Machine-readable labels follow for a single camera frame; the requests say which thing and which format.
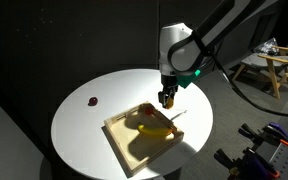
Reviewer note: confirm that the black spring clamp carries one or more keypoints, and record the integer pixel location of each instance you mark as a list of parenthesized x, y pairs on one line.
[(225, 160)]

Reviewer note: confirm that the white grey Franka robot arm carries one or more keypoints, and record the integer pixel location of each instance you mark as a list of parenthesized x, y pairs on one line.
[(172, 43)]

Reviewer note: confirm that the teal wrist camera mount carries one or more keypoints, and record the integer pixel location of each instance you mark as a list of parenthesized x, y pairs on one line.
[(188, 79)]

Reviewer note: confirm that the light wooden tray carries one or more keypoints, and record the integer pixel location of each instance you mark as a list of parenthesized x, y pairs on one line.
[(134, 150)]

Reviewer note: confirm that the wooden armchair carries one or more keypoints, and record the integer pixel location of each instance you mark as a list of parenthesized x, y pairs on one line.
[(274, 63)]

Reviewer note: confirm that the purple spring clamp orange tips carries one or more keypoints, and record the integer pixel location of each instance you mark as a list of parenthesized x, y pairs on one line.
[(280, 133), (259, 165)]

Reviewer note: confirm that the small round yellow toy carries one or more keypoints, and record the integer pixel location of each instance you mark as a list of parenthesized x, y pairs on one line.
[(169, 103)]

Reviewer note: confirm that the small red toy fruit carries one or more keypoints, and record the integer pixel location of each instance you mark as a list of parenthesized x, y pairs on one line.
[(148, 111)]

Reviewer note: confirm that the clear crumpled plastic bag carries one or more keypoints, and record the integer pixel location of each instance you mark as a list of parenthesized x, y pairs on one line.
[(266, 47)]

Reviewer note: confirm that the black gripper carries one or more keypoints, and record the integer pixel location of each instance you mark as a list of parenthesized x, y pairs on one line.
[(169, 83)]

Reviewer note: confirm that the dark red toy plum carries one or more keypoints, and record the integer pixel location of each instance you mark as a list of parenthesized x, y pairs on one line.
[(93, 101)]

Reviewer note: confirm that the yellow toy banana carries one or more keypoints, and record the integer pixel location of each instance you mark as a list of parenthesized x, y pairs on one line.
[(154, 131)]

